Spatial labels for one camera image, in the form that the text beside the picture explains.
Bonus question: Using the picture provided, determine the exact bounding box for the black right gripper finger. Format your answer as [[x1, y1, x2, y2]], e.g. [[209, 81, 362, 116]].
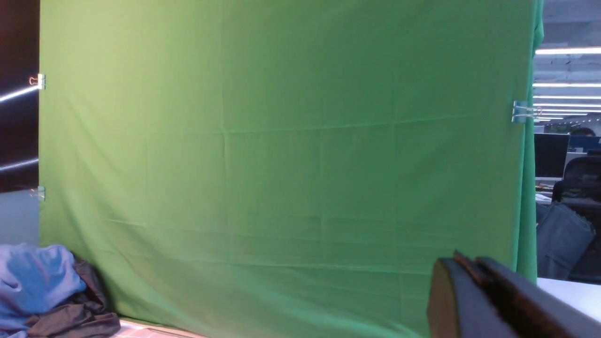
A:
[[426, 252, 601, 338]]

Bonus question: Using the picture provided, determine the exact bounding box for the gray jacket on chair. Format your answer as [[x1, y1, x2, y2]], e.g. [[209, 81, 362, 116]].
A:
[[535, 202, 595, 280]]

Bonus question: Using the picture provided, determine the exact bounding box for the black office chair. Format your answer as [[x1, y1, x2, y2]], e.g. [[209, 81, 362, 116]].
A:
[[552, 154, 601, 285]]

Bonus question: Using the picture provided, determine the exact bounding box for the black computer monitor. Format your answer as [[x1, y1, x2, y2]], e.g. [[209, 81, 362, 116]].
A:
[[534, 133, 570, 179]]

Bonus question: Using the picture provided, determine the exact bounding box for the upper right binder clip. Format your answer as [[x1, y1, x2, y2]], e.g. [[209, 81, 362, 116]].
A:
[[511, 101, 543, 124]]

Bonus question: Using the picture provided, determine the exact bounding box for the binder clip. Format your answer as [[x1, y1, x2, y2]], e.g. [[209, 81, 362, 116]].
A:
[[29, 73, 46, 89], [29, 186, 46, 201], [511, 101, 543, 124]]

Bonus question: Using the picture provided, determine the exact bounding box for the green backdrop cloth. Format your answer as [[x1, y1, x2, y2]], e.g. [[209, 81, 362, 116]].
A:
[[39, 0, 543, 338]]

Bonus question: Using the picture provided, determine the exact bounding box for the dark teal crumpled garment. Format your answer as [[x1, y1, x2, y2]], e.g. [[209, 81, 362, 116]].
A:
[[26, 260, 122, 338]]

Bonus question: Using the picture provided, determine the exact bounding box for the blue crumpled garment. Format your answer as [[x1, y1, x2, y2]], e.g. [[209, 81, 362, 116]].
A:
[[0, 244, 86, 338]]

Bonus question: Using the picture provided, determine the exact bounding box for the lower left binder clip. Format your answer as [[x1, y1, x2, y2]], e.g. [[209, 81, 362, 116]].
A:
[[29, 186, 46, 201]]

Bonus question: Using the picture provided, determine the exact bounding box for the upper left binder clip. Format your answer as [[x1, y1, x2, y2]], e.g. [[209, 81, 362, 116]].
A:
[[29, 73, 46, 89]]

